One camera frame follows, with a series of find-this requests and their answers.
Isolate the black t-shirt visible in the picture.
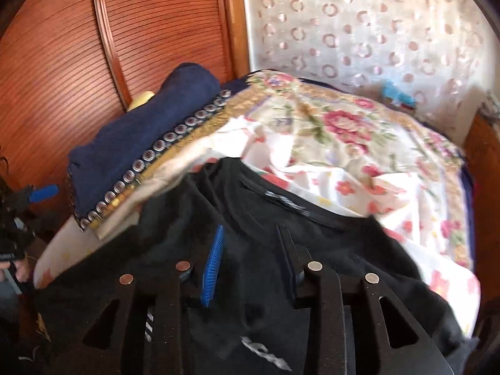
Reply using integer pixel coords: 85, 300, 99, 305
37, 158, 474, 374

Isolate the person's left hand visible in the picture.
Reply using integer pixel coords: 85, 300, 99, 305
0, 259, 31, 283

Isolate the navy folded blanket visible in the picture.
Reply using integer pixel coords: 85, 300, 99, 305
67, 62, 222, 218

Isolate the white strawberry print sheet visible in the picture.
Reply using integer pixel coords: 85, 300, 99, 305
33, 117, 481, 336

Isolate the floral bed blanket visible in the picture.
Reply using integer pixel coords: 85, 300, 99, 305
221, 70, 473, 268

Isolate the wooden slatted wardrobe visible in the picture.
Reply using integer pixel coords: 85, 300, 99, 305
1, 0, 249, 187

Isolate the blue toy on bed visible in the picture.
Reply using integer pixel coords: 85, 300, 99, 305
381, 80, 416, 111

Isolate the wooden sideboard cabinet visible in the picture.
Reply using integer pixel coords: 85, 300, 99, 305
464, 112, 499, 303

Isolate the circle pattern sheer curtain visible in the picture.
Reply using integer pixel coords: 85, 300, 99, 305
244, 0, 499, 143

